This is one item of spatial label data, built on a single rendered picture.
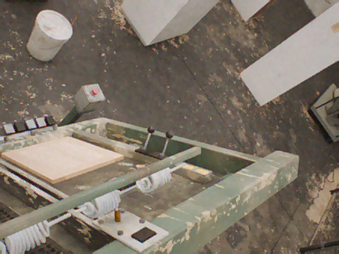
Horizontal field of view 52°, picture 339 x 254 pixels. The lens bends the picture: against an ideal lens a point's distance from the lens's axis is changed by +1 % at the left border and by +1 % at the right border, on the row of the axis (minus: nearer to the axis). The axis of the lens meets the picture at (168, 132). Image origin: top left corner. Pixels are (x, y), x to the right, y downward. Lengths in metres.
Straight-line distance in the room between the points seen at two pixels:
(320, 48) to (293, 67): 0.40
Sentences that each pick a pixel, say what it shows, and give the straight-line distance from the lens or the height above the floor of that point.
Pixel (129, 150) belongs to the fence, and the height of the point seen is 1.30.
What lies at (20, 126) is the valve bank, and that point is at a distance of 2.14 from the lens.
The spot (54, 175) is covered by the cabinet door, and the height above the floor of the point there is 1.25.
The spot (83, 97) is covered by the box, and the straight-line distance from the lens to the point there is 2.24.
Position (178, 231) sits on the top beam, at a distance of 0.93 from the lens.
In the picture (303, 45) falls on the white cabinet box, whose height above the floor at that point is 0.97.
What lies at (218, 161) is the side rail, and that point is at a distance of 1.65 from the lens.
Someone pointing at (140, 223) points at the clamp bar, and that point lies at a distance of 0.95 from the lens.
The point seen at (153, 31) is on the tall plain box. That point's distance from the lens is 4.09.
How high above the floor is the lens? 2.62
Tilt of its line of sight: 44 degrees down
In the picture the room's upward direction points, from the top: 55 degrees clockwise
